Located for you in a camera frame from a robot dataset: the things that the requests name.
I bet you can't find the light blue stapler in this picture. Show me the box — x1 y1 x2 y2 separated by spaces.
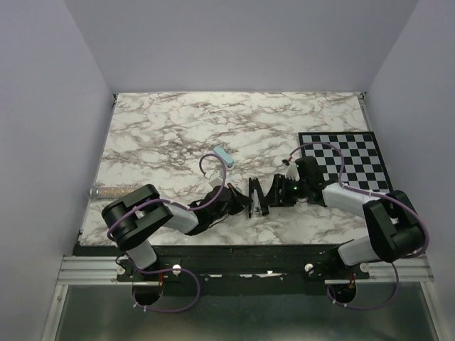
213 146 234 168

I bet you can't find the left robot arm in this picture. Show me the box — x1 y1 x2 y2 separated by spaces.
102 183 252 281

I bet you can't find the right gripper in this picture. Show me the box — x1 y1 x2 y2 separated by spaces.
261 173 309 207

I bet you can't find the black and white chessboard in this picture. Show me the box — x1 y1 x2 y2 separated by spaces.
299 131 393 193

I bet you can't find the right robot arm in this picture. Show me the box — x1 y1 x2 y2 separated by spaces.
264 156 427 278

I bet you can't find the glitter tube with black cap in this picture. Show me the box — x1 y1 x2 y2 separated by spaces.
87 185 140 200

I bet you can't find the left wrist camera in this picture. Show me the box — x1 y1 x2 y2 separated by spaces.
208 174 223 188

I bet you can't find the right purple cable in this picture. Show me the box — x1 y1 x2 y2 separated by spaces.
284 141 429 310

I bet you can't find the aluminium frame rail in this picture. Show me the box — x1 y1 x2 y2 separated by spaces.
38 254 125 341

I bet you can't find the black stapler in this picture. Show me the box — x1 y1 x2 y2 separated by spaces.
248 178 269 218

